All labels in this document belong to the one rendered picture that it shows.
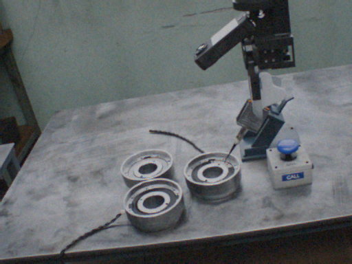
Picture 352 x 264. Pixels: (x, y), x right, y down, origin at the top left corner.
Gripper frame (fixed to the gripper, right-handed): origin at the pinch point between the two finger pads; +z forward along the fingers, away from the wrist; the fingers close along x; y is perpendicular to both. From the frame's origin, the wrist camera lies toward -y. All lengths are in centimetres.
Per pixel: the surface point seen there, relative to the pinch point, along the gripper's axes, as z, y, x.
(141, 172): 11.5, -23.6, 2.0
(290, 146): 5.7, 5.3, -4.4
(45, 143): 13, -53, 22
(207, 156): 9.7, -10.0, 2.0
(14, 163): 31, -79, 43
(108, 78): 47, -73, 155
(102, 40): 24, -71, 155
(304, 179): 11.8, 7.2, -6.6
